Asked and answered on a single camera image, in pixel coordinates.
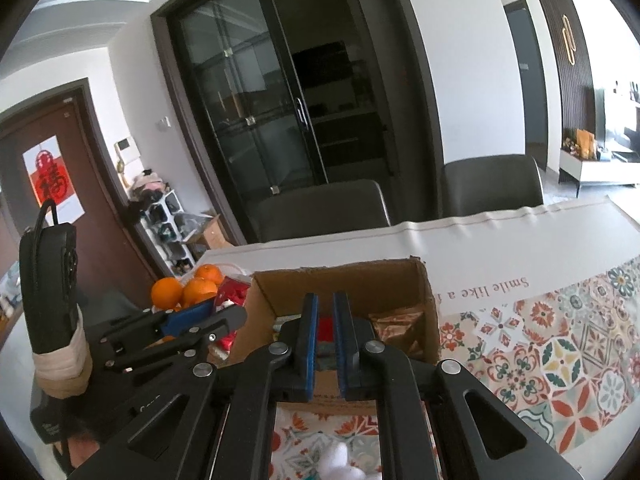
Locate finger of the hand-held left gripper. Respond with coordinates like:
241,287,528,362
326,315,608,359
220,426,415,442
117,305,249,376
102,300,217,356

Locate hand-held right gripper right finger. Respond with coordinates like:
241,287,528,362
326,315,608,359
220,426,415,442
332,291,586,480

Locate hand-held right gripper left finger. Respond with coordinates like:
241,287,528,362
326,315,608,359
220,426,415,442
67,292,321,480

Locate white plush toy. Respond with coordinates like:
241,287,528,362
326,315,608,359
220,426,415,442
317,440,386,480

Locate red shiny packet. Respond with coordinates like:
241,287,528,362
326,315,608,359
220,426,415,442
215,275,251,311

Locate pile of oranges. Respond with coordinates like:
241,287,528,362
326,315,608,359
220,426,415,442
150,264,226,311

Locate brown foil packet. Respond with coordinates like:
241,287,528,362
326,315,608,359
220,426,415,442
369,310,426,361

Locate brown entrance door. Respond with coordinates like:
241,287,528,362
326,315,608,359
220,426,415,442
0,77,166,311

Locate white shoe rack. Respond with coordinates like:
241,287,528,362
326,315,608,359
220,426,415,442
140,190,196,278

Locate small brown cardboard box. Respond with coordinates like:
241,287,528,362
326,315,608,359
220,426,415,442
175,212,236,261

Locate red paper door poster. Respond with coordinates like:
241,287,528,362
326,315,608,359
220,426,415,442
22,135,83,223

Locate pile of clutter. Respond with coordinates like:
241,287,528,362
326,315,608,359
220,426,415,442
127,170,168,211

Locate grey dining chair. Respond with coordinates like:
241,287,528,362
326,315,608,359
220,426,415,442
257,180,391,243
442,155,545,218

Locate patterned tile tablecloth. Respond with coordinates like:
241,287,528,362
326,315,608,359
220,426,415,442
197,195,640,480

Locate dark glass sliding door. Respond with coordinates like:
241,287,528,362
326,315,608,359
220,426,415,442
150,0,446,246

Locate white television cabinet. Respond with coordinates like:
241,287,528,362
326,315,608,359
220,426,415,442
559,150,640,198

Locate dark interior door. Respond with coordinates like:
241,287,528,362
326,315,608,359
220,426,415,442
504,0,551,171

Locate white wall intercom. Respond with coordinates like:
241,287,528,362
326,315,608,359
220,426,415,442
114,137,138,163

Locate dark slatted wall panel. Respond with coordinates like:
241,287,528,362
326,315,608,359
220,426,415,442
530,0,596,141

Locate gold wall ornament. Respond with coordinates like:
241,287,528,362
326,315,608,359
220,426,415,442
561,15,576,66

